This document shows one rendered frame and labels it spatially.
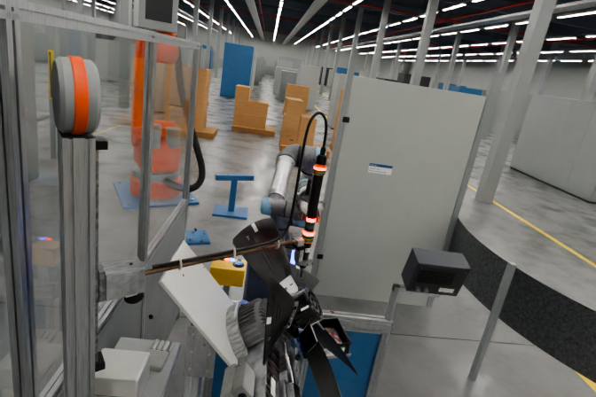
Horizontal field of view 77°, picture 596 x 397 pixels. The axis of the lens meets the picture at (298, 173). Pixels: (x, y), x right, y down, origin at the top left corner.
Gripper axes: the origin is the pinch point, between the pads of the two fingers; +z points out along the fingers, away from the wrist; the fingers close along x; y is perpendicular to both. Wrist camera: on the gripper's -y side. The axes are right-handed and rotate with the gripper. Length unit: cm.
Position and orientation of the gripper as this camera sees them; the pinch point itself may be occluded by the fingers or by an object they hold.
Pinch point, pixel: (312, 212)
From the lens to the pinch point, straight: 129.3
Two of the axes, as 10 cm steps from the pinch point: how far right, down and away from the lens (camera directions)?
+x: -9.9, -1.3, -0.8
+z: 0.4, 2.8, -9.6
